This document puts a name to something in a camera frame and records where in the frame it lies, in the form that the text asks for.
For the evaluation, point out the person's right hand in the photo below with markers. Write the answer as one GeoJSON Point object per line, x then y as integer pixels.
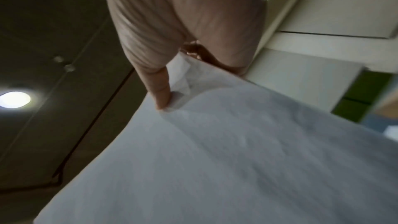
{"type": "Point", "coordinates": [186, 9]}

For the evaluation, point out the neat white paper sheaf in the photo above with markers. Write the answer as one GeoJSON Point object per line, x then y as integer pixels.
{"type": "Point", "coordinates": [217, 156]}

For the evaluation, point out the small round ceiling fitting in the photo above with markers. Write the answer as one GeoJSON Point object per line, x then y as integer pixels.
{"type": "Point", "coordinates": [58, 59]}
{"type": "Point", "coordinates": [70, 68]}

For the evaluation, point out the grey roller blind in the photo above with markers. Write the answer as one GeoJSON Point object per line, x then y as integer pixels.
{"type": "Point", "coordinates": [342, 14]}
{"type": "Point", "coordinates": [304, 80]}

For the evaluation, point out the round ceiling lamp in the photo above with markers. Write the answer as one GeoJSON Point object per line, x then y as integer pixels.
{"type": "Point", "coordinates": [14, 99]}

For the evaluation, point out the brown cardboard box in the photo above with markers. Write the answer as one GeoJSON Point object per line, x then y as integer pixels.
{"type": "Point", "coordinates": [388, 105]}

